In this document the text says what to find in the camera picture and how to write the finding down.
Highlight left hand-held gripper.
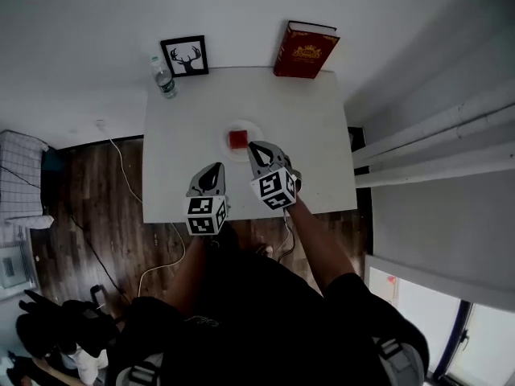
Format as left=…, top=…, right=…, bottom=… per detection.
left=184, top=161, right=231, bottom=237

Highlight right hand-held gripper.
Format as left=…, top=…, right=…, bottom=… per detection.
left=246, top=140, right=303, bottom=213

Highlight white round plate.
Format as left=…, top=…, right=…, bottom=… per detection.
left=220, top=119, right=262, bottom=164

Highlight red piece of meat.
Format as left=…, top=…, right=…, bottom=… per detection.
left=228, top=129, right=250, bottom=151

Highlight person's right forearm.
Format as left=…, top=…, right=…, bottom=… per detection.
left=282, top=197, right=365, bottom=299

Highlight person's left forearm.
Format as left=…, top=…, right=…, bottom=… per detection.
left=171, top=231, right=227, bottom=311

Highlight clear plastic water bottle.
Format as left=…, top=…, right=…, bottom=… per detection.
left=150, top=55, right=179, bottom=100

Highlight red hardcover book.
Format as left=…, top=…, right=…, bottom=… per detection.
left=272, top=19, right=341, bottom=80

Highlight black framed deer picture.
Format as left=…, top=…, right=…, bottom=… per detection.
left=159, top=35, right=210, bottom=79

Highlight person's black shirt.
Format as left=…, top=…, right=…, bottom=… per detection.
left=107, top=221, right=431, bottom=386

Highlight white checked bedding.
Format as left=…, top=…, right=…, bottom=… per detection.
left=0, top=129, right=56, bottom=231

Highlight black bag pile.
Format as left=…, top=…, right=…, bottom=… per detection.
left=14, top=284, right=124, bottom=361

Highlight white box appliance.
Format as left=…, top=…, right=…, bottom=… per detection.
left=0, top=241, right=39, bottom=299

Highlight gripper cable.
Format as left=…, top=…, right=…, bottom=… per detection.
left=275, top=209, right=297, bottom=263

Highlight long white cable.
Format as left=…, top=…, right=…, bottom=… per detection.
left=94, top=119, right=187, bottom=299

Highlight thin black floor cable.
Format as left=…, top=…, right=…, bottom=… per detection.
left=66, top=211, right=130, bottom=305

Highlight white wall pipes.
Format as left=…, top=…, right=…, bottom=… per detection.
left=352, top=101, right=515, bottom=189

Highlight grey backpack strap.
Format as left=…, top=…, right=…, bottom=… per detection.
left=372, top=336, right=426, bottom=386
left=115, top=360, right=164, bottom=386

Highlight window with blue frame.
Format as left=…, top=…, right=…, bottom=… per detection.
left=436, top=298, right=515, bottom=386

